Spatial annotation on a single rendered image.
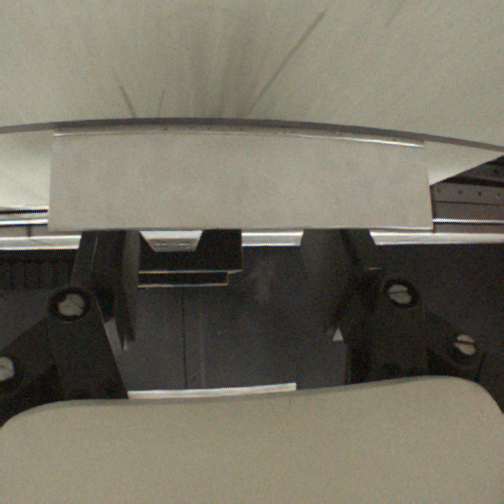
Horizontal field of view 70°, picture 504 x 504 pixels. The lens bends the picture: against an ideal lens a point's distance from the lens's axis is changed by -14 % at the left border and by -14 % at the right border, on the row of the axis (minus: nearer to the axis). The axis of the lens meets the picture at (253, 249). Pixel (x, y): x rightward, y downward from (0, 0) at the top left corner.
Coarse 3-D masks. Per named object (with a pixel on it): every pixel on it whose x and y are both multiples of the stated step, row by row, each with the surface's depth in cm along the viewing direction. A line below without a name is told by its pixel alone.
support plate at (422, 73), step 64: (0, 0) 4; (64, 0) 4; (128, 0) 4; (192, 0) 4; (256, 0) 4; (320, 0) 4; (384, 0) 4; (448, 0) 4; (0, 64) 5; (64, 64) 5; (128, 64) 6; (192, 64) 6; (256, 64) 6; (320, 64) 6; (384, 64) 6; (448, 64) 6; (384, 128) 9; (448, 128) 8; (0, 192) 13
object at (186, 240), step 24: (144, 240) 35; (168, 240) 26; (192, 240) 27; (216, 240) 36; (240, 240) 37; (144, 264) 35; (168, 264) 35; (192, 264) 36; (216, 264) 36; (240, 264) 37
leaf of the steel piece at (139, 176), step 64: (64, 128) 8; (128, 128) 8; (192, 128) 8; (256, 128) 8; (64, 192) 8; (128, 192) 8; (192, 192) 8; (256, 192) 8; (320, 192) 9; (384, 192) 9
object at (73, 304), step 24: (72, 288) 9; (48, 312) 8; (72, 312) 8; (96, 312) 8; (72, 336) 8; (96, 336) 8; (72, 360) 7; (96, 360) 7; (72, 384) 7; (96, 384) 7; (120, 384) 7
